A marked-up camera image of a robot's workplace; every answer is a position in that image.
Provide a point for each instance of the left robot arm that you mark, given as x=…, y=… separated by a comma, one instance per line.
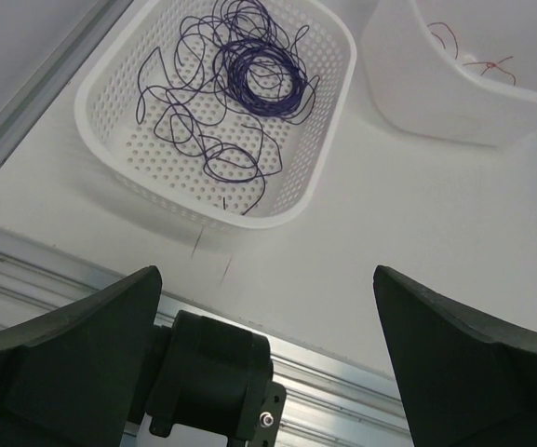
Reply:
x=208, y=375

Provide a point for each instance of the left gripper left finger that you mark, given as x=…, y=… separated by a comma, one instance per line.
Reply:
x=67, y=378

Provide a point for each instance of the white deep plastic basket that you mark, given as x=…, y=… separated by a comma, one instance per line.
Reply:
x=462, y=71

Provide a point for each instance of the white perforated flat basket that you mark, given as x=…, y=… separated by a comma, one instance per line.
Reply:
x=220, y=112

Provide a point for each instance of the left aluminium frame post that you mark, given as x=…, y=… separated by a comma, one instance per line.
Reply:
x=42, y=45

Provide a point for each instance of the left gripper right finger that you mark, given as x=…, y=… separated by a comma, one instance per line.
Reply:
x=465, y=378

